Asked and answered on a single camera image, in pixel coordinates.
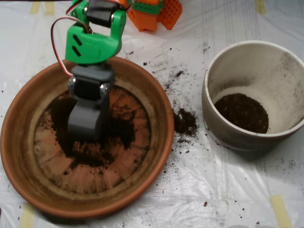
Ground terracotta plant saucer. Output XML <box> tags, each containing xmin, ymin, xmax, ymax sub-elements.
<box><xmin>0</xmin><ymin>54</ymin><xmax>176</xmax><ymax>219</ymax></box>

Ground dark soil pile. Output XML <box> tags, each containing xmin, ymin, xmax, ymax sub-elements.
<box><xmin>47</xmin><ymin>97</ymin><xmax>137</xmax><ymax>168</ymax></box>

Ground dark soil in pot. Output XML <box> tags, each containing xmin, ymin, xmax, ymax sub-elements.
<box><xmin>213</xmin><ymin>93</ymin><xmax>269</xmax><ymax>134</ymax></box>

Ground spilled dark soil heap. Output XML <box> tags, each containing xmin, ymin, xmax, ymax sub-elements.
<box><xmin>173</xmin><ymin>108</ymin><xmax>200</xmax><ymax>137</ymax></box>

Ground white ceramic pot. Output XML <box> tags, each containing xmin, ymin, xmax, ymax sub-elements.
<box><xmin>201</xmin><ymin>40</ymin><xmax>304</xmax><ymax>152</ymax></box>

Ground red white servo cable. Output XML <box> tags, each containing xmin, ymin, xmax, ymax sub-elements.
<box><xmin>50</xmin><ymin>0</ymin><xmax>137</xmax><ymax>77</ymax></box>

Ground clear white plastic sheet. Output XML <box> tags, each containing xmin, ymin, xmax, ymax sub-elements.
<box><xmin>0</xmin><ymin>0</ymin><xmax>304</xmax><ymax>228</ymax></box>

